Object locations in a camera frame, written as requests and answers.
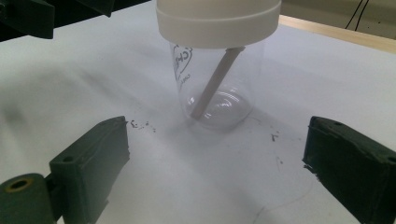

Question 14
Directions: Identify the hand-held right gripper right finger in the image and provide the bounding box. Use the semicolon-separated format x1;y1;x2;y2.
302;116;396;224

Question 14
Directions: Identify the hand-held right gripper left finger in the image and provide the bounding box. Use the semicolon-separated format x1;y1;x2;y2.
49;116;131;224

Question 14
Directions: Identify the white cup lid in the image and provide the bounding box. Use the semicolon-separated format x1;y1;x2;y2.
155;0;283;50

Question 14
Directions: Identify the white straw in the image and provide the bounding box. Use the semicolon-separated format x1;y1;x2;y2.
190;46;247;121

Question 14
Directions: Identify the clear plastic cup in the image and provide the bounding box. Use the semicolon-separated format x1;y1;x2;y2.
168;41;265;131

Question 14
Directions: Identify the black cable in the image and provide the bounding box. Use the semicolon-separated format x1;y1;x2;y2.
345;0;364;30
354;0;372;32

